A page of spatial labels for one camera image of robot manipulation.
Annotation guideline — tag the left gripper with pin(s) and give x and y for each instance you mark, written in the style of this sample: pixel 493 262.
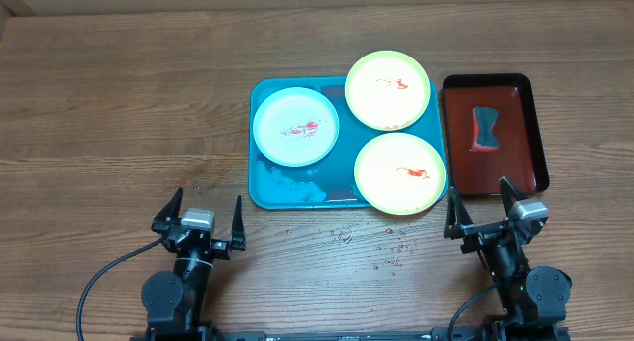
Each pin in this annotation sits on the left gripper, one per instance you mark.
pixel 222 250

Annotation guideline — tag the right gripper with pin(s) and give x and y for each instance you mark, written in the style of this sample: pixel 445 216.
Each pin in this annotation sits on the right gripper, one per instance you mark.
pixel 491 231

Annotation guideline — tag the white round plate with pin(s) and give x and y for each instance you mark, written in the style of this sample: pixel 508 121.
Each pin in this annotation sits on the white round plate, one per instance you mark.
pixel 296 127

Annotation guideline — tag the yellow-green round plate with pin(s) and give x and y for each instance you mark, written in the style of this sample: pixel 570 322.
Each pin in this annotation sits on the yellow-green round plate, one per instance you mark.
pixel 387 90
pixel 400 174

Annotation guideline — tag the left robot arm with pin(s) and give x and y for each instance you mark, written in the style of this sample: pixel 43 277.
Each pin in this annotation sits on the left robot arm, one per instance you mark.
pixel 174 299

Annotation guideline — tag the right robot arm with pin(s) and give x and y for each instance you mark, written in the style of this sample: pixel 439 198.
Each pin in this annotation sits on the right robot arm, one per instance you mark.
pixel 533 299

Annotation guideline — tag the dark red lacquer tray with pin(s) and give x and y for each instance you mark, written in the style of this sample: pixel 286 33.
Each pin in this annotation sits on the dark red lacquer tray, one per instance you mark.
pixel 520 157

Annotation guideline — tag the teal plastic tray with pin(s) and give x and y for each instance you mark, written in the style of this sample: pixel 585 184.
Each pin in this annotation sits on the teal plastic tray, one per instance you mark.
pixel 328 183

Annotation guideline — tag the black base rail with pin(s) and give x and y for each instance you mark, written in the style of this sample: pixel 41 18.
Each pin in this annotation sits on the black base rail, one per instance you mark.
pixel 435 334

